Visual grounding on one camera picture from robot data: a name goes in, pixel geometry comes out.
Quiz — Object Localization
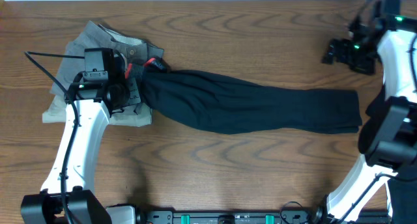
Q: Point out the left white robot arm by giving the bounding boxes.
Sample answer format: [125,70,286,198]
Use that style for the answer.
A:
[20,48,137,223]

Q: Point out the folded grey trousers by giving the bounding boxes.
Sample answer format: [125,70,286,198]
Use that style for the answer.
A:
[42,21,164,127]

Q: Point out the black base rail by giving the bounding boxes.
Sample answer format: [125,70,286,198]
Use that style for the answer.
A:
[106,203,390,224]

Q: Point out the black leggings red waistband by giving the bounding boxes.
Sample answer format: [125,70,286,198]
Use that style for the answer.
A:
[125,58,362,134]

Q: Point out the black garment pile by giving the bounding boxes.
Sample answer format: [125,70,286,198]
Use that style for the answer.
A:
[366,87,416,224]

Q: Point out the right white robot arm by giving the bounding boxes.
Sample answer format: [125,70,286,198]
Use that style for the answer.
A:
[308,0,416,223]

